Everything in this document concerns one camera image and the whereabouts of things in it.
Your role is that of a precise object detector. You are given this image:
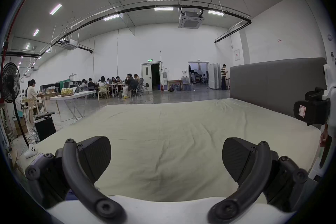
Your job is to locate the wooden table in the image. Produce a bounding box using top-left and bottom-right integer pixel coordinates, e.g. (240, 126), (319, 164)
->
(37, 91), (60, 113)

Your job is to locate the black standing fan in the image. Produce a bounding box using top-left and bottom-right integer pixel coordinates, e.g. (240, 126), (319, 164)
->
(0, 62), (30, 148)

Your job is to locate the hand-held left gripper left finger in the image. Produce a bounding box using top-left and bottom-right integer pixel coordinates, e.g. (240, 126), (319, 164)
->
(25, 136), (127, 224)

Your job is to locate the white hand controller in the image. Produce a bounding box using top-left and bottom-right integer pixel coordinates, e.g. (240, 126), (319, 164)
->
(24, 143), (37, 159)

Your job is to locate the black box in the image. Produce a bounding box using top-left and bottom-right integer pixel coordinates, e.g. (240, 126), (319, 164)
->
(34, 111), (57, 141)

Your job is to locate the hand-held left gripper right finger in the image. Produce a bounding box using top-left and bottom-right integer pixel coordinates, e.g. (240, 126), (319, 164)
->
(207, 138), (309, 224)

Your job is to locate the grey padded headboard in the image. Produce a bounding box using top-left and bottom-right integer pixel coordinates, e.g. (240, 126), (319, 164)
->
(230, 58), (327, 129)

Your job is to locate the white folding table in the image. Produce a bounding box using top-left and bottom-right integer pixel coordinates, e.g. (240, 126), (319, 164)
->
(50, 87), (97, 121)

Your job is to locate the group of people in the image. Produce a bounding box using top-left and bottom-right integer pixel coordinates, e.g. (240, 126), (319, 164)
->
(76, 73), (145, 99)

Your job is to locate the brown carton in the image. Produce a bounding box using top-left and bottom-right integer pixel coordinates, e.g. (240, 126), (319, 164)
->
(14, 117), (29, 137)

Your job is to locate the person's right hand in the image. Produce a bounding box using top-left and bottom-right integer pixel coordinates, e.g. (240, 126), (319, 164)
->
(319, 123), (329, 147)

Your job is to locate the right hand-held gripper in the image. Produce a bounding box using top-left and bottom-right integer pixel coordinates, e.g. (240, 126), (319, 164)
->
(293, 63), (336, 182)

